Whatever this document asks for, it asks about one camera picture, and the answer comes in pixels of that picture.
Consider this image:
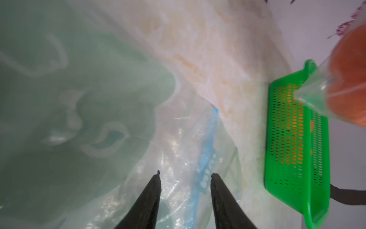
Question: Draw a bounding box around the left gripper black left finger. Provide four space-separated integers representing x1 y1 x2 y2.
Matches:
115 171 162 229

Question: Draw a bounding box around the blue-zip clear bag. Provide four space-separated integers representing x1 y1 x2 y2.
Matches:
62 83 241 229

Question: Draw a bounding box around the green-zip bag of oranges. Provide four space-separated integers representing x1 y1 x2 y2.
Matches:
1 1 176 229

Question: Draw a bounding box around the green plastic basket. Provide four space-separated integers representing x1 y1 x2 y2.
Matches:
264 60 330 229

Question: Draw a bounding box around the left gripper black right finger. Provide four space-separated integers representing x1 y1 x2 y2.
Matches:
210 173 256 229

